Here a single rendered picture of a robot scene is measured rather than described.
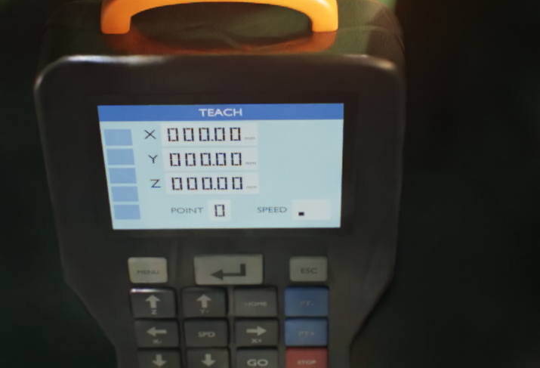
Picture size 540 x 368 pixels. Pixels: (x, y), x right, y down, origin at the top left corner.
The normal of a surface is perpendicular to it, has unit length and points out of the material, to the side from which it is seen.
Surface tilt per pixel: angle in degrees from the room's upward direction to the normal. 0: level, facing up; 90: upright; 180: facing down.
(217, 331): 0
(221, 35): 90
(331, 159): 0
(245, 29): 90
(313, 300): 0
